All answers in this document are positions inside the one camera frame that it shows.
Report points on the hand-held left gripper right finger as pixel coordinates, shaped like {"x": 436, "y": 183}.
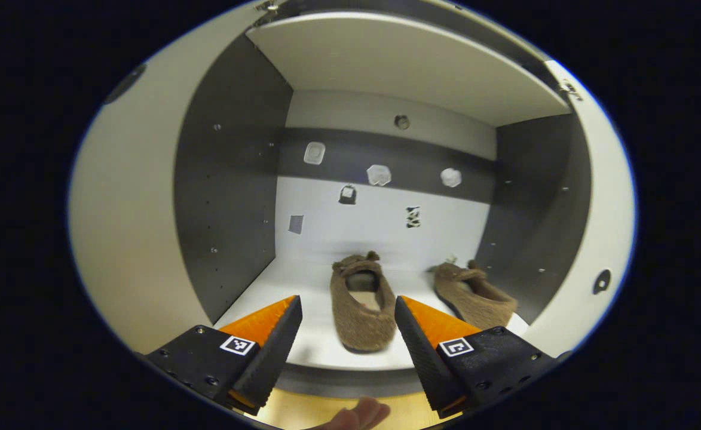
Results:
{"x": 428, "y": 358}

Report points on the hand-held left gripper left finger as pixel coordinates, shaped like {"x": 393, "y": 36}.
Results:
{"x": 269, "y": 364}

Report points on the brown fuzzy shoe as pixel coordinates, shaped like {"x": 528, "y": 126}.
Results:
{"x": 481, "y": 301}
{"x": 359, "y": 328}

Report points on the white grey shoe cabinet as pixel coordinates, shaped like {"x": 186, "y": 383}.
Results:
{"x": 374, "y": 236}

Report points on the white cabinet door cat sticker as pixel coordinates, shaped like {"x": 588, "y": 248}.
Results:
{"x": 601, "y": 209}

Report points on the white cabinet shelf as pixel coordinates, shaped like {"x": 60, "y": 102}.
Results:
{"x": 404, "y": 65}

